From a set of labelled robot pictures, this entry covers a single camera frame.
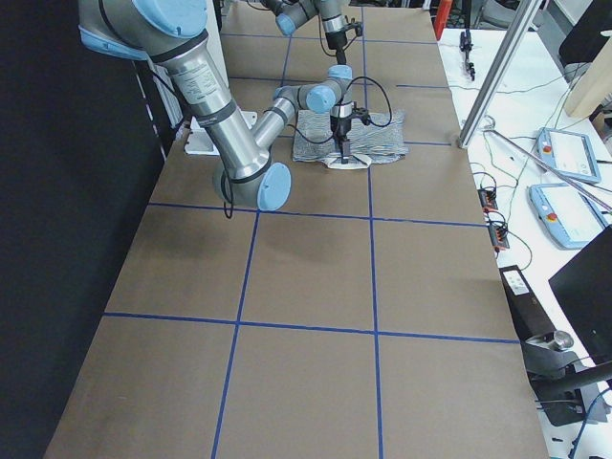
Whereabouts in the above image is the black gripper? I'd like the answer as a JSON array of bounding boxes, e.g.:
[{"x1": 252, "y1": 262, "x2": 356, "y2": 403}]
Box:
[
  {"x1": 324, "y1": 18, "x2": 362, "y2": 65},
  {"x1": 330, "y1": 108, "x2": 371, "y2": 165}
]

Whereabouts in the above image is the navy white striped polo shirt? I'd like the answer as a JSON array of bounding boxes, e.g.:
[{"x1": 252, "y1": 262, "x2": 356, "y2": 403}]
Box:
[{"x1": 292, "y1": 110, "x2": 409, "y2": 169}]

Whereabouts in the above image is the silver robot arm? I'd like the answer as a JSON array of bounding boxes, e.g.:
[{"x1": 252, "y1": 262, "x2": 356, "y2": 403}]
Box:
[
  {"x1": 260, "y1": 0, "x2": 362, "y2": 65},
  {"x1": 78, "y1": 1, "x2": 371, "y2": 211}
]

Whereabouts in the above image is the orange black connector strip far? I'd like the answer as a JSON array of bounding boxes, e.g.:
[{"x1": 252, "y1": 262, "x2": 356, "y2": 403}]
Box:
[{"x1": 477, "y1": 187, "x2": 498, "y2": 213}]

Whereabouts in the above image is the orange black connector strip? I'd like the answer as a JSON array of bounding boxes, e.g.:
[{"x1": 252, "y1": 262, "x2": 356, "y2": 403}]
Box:
[
  {"x1": 477, "y1": 187, "x2": 498, "y2": 213},
  {"x1": 487, "y1": 220, "x2": 510, "y2": 252}
]

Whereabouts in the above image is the orange black connector strip near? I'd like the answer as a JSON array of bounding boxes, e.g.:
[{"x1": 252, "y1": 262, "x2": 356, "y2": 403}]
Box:
[{"x1": 487, "y1": 220, "x2": 510, "y2": 252}]

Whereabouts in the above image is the blue teach pendant far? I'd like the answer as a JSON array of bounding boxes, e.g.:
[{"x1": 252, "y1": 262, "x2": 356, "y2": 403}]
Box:
[{"x1": 536, "y1": 127, "x2": 601, "y2": 184}]

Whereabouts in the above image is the blue teach pendant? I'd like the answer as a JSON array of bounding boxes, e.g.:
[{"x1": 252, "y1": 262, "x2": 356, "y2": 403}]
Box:
[
  {"x1": 536, "y1": 127, "x2": 601, "y2": 184},
  {"x1": 528, "y1": 184, "x2": 607, "y2": 250}
]

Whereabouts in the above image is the blue teach pendant near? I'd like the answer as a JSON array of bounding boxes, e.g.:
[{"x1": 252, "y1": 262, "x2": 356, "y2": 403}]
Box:
[{"x1": 528, "y1": 184, "x2": 607, "y2": 250}]

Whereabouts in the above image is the black box with label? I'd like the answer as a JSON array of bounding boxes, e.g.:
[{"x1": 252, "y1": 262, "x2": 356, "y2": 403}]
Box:
[{"x1": 497, "y1": 264, "x2": 560, "y2": 379}]

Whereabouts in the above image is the black monitor corner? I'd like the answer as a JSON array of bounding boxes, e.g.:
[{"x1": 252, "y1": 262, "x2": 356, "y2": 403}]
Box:
[{"x1": 549, "y1": 227, "x2": 611, "y2": 363}]

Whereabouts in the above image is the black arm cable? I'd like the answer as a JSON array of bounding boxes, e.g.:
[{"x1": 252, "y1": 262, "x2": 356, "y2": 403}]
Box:
[{"x1": 298, "y1": 76, "x2": 396, "y2": 146}]

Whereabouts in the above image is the black camera clamp mount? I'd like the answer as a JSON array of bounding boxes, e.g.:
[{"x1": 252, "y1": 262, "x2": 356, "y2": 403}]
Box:
[{"x1": 460, "y1": 28, "x2": 475, "y2": 81}]

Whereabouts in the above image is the aluminium camera post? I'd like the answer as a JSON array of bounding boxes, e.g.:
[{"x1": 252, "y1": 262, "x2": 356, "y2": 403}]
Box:
[{"x1": 457, "y1": 0, "x2": 541, "y2": 148}]

